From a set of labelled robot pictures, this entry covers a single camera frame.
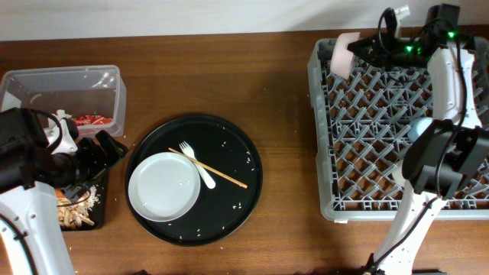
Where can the black rectangular tray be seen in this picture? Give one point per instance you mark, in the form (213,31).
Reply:
(99,209)

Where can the round black serving tray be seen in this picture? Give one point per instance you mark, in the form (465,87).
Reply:
(220,211)

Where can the clear plastic bin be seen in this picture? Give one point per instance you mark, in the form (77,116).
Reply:
(78,90)

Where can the grey dishwasher rack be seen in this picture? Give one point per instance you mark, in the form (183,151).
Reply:
(362,126)

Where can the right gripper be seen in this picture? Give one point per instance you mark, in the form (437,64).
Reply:
(380,51)

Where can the red snack wrapper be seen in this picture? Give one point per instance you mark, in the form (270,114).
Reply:
(88,120)

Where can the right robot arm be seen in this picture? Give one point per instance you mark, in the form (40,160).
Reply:
(446,156)

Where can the rice and food scraps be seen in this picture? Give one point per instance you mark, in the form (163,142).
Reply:
(79,215)

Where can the white upturned cup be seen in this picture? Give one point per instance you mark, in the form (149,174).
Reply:
(397,174)

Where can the pink shallow bowl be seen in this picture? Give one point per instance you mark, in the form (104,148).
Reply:
(343,59)

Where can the white plastic fork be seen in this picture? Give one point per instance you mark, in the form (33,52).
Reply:
(207,179)

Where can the white tissue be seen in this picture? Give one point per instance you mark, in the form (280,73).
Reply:
(57,116)

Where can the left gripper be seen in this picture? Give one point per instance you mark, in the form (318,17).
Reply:
(98,161)

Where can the white dinner plate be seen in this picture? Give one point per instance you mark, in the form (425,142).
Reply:
(163,187)

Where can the light blue cup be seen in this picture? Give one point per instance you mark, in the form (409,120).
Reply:
(417,127)

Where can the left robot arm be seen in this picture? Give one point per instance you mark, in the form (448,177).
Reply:
(40,155)

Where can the wooden chopstick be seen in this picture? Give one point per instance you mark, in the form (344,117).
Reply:
(214,170)

